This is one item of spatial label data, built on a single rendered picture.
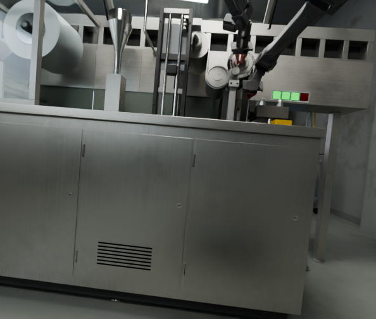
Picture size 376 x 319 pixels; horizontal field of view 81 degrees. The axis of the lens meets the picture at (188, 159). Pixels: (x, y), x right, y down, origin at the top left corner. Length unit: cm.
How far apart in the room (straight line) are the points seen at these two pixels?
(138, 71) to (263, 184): 116
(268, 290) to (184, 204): 52
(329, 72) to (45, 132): 171
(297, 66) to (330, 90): 27
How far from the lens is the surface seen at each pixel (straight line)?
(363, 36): 201
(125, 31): 153
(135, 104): 164
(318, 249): 205
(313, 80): 176
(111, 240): 110
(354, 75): 190
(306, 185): 104
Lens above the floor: 76
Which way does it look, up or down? 2 degrees down
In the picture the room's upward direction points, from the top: 5 degrees clockwise
